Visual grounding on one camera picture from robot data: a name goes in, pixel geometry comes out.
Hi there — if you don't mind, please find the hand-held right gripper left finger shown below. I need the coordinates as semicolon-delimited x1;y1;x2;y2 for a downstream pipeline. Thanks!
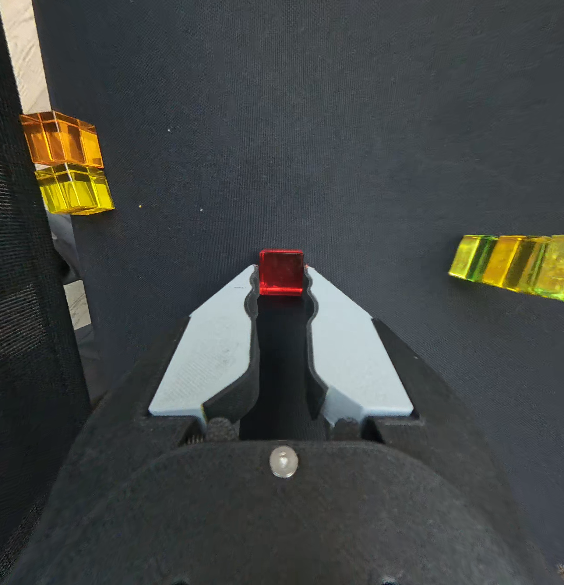
149;264;261;424

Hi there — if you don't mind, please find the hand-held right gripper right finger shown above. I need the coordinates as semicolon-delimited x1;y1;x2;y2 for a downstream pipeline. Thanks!
304;265;415;428

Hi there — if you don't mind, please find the red transparent cube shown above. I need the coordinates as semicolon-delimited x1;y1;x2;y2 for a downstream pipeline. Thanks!
259;249;305;297

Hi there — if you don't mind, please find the green transparent cube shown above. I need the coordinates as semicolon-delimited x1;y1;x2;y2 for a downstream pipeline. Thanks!
449;234;497;282
533;234;564;303

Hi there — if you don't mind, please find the yellow transparent cube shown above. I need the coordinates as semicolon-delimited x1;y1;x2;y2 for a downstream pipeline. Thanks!
34;164;115;215
483;235;550;293

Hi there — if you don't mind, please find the orange transparent cube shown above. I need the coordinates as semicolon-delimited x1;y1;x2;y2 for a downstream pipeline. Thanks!
19;110;104;169

